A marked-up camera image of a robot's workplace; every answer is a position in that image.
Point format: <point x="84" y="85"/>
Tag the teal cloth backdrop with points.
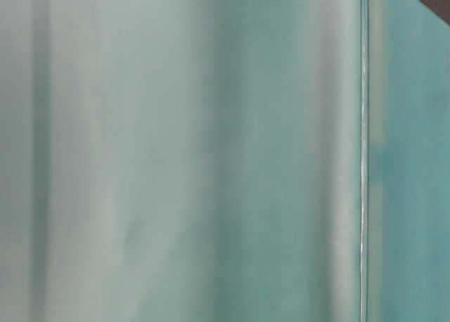
<point x="224" y="160"/>

